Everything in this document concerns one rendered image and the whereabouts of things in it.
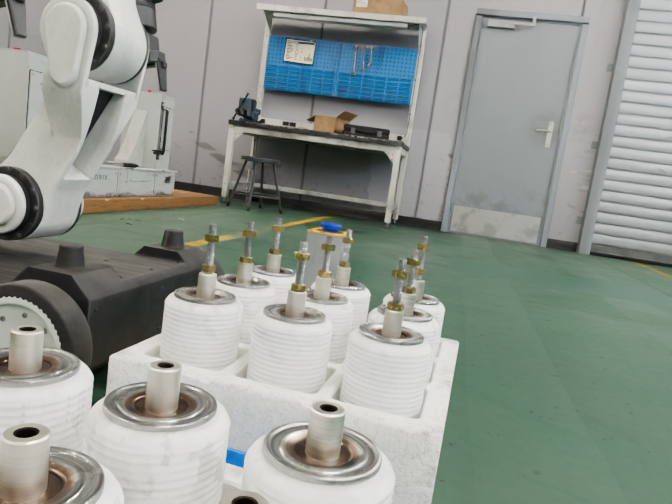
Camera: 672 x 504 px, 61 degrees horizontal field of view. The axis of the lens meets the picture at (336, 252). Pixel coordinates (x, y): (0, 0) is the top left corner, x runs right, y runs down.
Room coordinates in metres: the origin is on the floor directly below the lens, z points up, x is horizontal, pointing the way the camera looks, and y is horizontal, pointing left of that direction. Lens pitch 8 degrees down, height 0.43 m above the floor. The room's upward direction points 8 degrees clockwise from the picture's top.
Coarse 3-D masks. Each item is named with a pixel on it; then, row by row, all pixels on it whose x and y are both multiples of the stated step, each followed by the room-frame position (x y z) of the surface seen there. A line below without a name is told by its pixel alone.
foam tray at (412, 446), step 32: (128, 352) 0.66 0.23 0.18; (448, 352) 0.85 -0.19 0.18; (192, 384) 0.62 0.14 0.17; (224, 384) 0.61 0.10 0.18; (256, 384) 0.62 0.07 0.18; (448, 384) 0.72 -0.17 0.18; (256, 416) 0.60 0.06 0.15; (288, 416) 0.59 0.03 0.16; (352, 416) 0.58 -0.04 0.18; (384, 416) 0.58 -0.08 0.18; (384, 448) 0.57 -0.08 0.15; (416, 448) 0.56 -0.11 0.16; (416, 480) 0.56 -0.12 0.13
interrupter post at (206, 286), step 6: (204, 276) 0.69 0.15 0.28; (210, 276) 0.69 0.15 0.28; (216, 276) 0.70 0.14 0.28; (198, 282) 0.69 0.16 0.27; (204, 282) 0.69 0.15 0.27; (210, 282) 0.69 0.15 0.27; (198, 288) 0.69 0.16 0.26; (204, 288) 0.69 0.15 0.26; (210, 288) 0.69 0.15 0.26; (198, 294) 0.69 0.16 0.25; (204, 294) 0.69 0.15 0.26; (210, 294) 0.69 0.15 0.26
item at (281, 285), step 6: (258, 276) 0.89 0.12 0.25; (264, 276) 0.89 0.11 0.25; (270, 276) 0.89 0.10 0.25; (294, 276) 0.92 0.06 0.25; (270, 282) 0.88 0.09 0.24; (276, 282) 0.89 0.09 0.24; (282, 282) 0.89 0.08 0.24; (288, 282) 0.90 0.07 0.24; (276, 288) 0.89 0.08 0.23; (282, 288) 0.89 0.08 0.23; (288, 288) 0.89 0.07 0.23; (276, 294) 0.88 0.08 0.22; (282, 294) 0.89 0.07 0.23; (276, 300) 0.89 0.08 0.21; (282, 300) 0.89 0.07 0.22
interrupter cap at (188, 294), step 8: (184, 288) 0.71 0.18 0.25; (192, 288) 0.72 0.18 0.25; (176, 296) 0.68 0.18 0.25; (184, 296) 0.68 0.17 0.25; (192, 296) 0.69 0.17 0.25; (216, 296) 0.71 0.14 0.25; (224, 296) 0.71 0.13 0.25; (232, 296) 0.71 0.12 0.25; (208, 304) 0.67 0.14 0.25; (216, 304) 0.67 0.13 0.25; (224, 304) 0.68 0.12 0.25
